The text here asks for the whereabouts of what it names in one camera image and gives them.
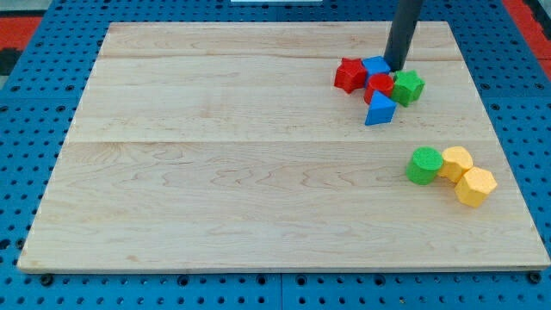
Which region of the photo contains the blue triangular prism block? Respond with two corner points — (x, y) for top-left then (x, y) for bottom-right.
(364, 90), (397, 126)

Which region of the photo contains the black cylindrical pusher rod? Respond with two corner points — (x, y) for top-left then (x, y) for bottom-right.
(383, 0), (424, 71)

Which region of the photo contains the green cylinder block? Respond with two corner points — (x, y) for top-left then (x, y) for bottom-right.
(406, 146), (443, 185)

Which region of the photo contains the yellow rounded block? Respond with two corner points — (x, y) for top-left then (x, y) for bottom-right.
(437, 146), (474, 183)

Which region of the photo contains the yellow hexagon block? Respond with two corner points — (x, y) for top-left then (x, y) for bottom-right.
(455, 167), (498, 208)

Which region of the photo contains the light wooden board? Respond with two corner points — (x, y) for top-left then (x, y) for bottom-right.
(17, 22), (550, 274)

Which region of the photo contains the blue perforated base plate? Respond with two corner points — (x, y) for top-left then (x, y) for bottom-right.
(1, 1), (550, 309)

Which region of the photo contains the blue cube block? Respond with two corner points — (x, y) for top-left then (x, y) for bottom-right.
(362, 56), (390, 85)

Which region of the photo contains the red cylinder block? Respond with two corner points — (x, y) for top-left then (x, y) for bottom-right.
(363, 73), (394, 105)

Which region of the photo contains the red star block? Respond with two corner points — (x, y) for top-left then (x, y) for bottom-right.
(334, 58), (368, 94)

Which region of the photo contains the green star block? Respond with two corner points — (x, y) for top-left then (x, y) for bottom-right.
(391, 71), (425, 107)

